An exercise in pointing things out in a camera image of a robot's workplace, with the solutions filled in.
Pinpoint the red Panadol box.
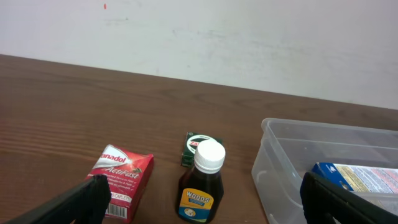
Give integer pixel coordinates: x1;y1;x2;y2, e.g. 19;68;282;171
87;144;154;223

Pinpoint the dark syrup bottle white cap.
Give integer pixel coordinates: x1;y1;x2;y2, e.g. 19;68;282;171
175;140;226;224

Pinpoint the clear plastic container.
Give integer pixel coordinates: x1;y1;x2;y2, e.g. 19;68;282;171
251;118;397;224

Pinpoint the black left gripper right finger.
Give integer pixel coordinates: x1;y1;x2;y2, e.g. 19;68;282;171
300;172;397;224

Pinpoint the blue fever patch box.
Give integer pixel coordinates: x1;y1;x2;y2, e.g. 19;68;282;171
312;162;397;194

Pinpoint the green Zam-Buk box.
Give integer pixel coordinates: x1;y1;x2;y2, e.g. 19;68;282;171
180;132;223;168

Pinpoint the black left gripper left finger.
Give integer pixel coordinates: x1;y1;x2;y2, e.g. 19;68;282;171
6;175;111;224

